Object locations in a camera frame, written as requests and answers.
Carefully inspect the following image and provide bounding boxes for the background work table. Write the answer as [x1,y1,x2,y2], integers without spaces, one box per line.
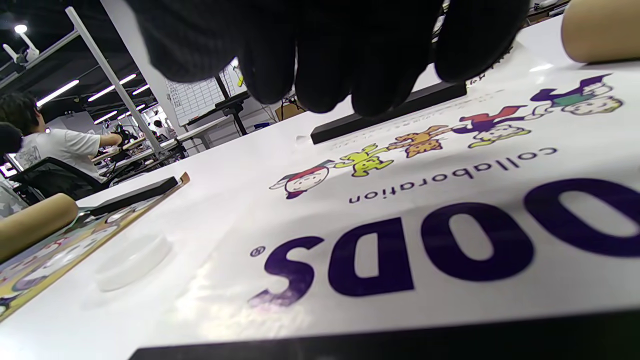
[91,116,232,177]

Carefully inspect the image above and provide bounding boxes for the black office chair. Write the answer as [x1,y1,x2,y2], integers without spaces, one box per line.
[9,157,110,202]

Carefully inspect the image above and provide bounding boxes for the black bar on colourful poster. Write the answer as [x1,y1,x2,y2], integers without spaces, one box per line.
[76,176,181,217]

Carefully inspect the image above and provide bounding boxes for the long ceiling light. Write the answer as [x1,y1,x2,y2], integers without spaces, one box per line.
[87,73,137,102]
[36,79,80,108]

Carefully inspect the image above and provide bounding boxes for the white metal frame post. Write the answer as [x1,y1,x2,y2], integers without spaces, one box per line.
[65,6,167,157]

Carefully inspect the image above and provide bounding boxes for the white cartoon print poster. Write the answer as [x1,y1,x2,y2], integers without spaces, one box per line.
[150,15,640,351]

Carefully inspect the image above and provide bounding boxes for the long black weight bar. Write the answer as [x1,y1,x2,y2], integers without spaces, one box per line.
[127,309,640,360]

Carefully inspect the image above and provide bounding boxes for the short black weight bar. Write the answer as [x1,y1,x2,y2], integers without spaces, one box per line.
[310,81,469,146]

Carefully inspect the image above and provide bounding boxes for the white grid chart board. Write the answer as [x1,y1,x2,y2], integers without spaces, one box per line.
[165,56,247,127]

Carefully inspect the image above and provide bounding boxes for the white device on rail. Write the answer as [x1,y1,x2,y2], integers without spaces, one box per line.
[2,33,41,67]

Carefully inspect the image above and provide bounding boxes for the person's right hand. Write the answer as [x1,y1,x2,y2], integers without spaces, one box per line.
[125,0,532,119]

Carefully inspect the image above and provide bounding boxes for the translucent white round disc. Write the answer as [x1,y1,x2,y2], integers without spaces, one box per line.
[94,232,174,293]

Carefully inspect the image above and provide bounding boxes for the black stand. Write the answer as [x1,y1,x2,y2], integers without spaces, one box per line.
[186,74,252,137]

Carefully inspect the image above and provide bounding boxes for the colourful poster with brown edge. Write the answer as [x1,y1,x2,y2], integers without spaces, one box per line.
[0,172,191,324]

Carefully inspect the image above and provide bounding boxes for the brown cardboard box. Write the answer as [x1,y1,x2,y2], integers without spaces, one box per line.
[274,100,307,122]

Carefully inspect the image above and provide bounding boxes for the brown cardboard tube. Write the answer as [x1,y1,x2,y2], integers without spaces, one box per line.
[560,0,640,65]
[0,193,80,264]

